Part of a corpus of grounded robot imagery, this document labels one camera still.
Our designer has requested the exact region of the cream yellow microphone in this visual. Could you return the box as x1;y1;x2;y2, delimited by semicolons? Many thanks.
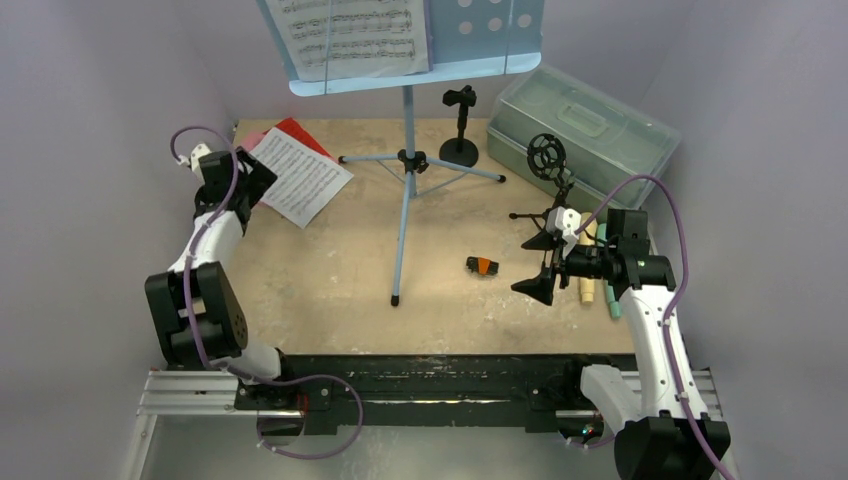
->
579;220;597;306

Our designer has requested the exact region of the pink sheet music page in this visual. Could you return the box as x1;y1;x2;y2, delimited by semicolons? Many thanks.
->
239;132;266;152

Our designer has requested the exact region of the white sheet music page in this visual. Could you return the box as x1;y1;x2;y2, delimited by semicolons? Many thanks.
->
264;0;431;82
249;128;353;229

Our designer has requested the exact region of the mint green microphone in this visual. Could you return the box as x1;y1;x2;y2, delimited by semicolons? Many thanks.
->
595;223;622;320

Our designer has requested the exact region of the red sheet music page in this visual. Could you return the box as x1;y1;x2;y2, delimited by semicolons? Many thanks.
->
274;117;331;157

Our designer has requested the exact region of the black tripod shock-mount stand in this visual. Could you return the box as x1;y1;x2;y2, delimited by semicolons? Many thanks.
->
508;133;575;230

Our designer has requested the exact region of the black round-base mic stand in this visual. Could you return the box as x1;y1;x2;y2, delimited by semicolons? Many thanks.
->
439;85;479;167

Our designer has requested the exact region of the blue music stand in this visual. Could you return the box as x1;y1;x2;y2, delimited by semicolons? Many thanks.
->
257;1;545;306

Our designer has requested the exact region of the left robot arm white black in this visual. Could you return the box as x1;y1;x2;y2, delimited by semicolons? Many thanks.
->
144;143;298;409

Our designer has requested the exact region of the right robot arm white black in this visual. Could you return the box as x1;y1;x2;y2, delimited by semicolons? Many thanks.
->
511;206;730;479

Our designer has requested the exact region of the green translucent storage case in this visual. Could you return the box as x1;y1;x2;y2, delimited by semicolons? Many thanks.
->
487;65;681;212

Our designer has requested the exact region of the lavender sheet music page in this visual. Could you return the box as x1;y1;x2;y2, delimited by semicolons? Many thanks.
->
422;0;435;71

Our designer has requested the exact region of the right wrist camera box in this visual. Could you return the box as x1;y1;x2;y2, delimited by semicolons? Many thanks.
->
544;206;581;258

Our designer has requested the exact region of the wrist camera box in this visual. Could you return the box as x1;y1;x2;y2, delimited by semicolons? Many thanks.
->
544;206;581;258
188;142;212;176

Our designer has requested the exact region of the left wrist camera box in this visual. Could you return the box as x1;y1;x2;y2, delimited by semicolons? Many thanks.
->
188;142;212;176

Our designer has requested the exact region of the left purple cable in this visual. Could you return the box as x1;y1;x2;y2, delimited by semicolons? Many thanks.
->
169;125;319;386

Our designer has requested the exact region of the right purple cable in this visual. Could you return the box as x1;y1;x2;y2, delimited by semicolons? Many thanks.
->
576;174;737;480

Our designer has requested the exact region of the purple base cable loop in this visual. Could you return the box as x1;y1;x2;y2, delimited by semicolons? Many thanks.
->
255;377;364;462

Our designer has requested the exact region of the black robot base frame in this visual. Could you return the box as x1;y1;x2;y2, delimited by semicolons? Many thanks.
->
165;352;644;437

